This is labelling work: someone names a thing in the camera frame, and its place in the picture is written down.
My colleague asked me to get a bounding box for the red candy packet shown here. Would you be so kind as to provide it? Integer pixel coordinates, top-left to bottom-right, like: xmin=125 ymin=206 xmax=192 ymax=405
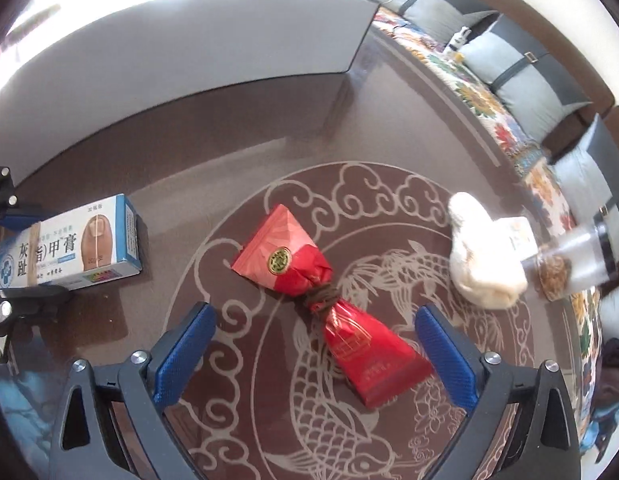
xmin=232 ymin=204 xmax=433 ymax=408

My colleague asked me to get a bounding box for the blue garment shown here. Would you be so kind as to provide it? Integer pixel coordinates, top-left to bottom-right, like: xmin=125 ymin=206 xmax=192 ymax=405
xmin=581 ymin=403 xmax=619 ymax=464

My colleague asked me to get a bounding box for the clear plastic jar black lid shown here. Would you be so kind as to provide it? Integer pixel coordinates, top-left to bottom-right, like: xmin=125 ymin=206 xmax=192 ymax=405
xmin=522 ymin=217 xmax=616 ymax=301

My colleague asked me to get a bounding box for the grey cushion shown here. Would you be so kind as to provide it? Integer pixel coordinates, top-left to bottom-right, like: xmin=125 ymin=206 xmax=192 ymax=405
xmin=552 ymin=115 xmax=619 ymax=259
xmin=460 ymin=15 xmax=590 ymax=142
xmin=375 ymin=0 xmax=498 ymax=44
xmin=600 ymin=286 xmax=619 ymax=340

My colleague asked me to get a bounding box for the white spray bottle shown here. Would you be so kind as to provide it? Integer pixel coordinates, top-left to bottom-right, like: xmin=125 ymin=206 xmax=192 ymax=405
xmin=443 ymin=26 xmax=471 ymax=60

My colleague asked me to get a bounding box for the dark handbag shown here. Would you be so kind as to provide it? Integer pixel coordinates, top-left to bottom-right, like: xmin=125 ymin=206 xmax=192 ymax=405
xmin=600 ymin=338 xmax=619 ymax=405

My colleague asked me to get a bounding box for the cream knitted sock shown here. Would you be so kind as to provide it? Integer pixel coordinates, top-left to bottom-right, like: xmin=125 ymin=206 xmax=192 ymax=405
xmin=447 ymin=192 xmax=538 ymax=310

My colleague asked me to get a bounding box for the white blue ointment box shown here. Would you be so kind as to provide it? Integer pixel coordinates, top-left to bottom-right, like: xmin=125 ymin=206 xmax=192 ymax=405
xmin=0 ymin=194 xmax=142 ymax=290

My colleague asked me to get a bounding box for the white storage box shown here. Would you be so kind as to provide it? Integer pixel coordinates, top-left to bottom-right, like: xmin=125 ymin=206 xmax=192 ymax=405
xmin=0 ymin=0 xmax=377 ymax=181

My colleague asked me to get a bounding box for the brown sofa backrest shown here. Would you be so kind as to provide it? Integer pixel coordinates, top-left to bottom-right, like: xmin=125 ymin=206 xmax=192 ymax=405
xmin=482 ymin=0 xmax=619 ymax=154

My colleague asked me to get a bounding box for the grey cushion far left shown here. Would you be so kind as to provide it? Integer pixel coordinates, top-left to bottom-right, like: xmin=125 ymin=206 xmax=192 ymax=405
xmin=375 ymin=0 xmax=498 ymax=44

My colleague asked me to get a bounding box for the grey cushion far right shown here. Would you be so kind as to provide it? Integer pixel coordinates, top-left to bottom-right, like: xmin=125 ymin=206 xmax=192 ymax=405
xmin=600 ymin=286 xmax=619 ymax=340

